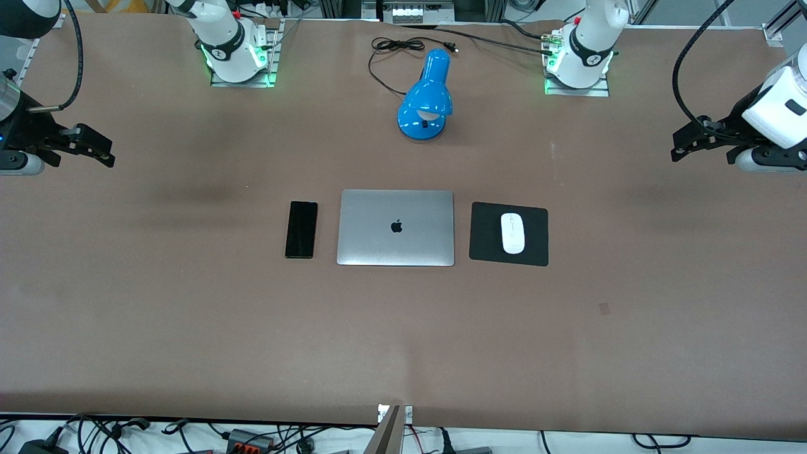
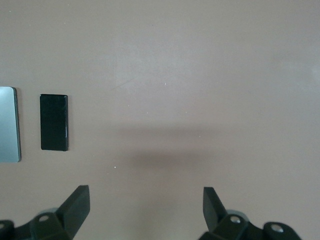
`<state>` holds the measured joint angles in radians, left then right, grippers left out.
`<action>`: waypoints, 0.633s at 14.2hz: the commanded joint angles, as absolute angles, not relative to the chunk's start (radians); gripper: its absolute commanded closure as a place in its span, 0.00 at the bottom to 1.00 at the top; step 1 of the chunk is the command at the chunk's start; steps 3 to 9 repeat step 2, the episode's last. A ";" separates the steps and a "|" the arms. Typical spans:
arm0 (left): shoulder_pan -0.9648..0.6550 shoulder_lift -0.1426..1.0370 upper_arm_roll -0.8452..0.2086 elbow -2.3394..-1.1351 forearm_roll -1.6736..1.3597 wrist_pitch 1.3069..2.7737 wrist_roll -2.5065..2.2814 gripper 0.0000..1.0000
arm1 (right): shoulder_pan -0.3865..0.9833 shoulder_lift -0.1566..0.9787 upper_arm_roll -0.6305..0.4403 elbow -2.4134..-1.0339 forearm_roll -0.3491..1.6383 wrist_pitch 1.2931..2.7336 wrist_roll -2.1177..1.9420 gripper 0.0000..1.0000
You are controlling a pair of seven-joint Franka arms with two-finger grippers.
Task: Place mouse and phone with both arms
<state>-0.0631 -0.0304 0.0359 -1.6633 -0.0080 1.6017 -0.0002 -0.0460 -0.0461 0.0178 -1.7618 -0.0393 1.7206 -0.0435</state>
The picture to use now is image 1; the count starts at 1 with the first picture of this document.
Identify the white computer mouse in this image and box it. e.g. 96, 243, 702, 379
501, 212, 526, 255

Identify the black smartphone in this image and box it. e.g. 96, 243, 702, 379
284, 201, 319, 260

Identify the black mouse pad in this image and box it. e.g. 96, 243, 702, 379
469, 201, 550, 267

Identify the blue desk lamp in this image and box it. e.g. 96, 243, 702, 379
397, 48, 453, 142

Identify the black power adapter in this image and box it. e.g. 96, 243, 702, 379
18, 438, 67, 454

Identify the white power strip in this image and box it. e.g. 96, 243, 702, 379
390, 4, 437, 25

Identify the silver closed laptop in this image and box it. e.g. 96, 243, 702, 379
336, 189, 456, 267

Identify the grey orange connector block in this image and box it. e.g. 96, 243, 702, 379
226, 428, 276, 452

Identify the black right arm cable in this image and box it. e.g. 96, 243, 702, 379
27, 0, 84, 114

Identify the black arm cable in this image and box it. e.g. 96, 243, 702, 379
671, 0, 737, 128
27, 0, 84, 114

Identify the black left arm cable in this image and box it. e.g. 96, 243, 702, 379
671, 0, 737, 128

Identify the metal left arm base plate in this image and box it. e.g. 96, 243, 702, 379
543, 32, 611, 98

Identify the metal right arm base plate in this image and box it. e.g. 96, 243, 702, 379
209, 19, 279, 88

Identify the thick black braided cable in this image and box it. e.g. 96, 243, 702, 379
397, 23, 557, 56

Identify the black lamp power cord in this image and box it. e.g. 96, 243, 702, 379
368, 37, 459, 96

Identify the white metal bracket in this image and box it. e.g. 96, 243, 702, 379
377, 404, 414, 424

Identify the wooden post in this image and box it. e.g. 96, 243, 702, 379
363, 405, 404, 454

